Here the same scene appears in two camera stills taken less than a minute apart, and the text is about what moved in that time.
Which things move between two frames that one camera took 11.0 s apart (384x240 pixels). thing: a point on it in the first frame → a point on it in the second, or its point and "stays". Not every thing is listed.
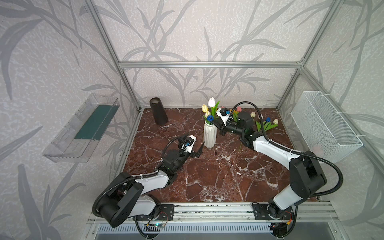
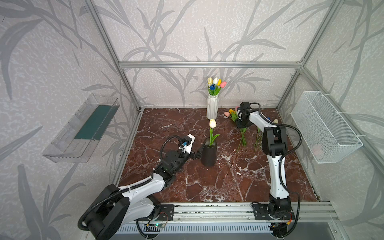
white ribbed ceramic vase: (210, 135) → (212, 102)
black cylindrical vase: (158, 111) → (209, 155)
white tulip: (211, 103) → (215, 80)
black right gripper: (223, 126) → (241, 111)
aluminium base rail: (290, 212) stays
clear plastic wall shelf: (76, 141) stays
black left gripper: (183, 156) stays
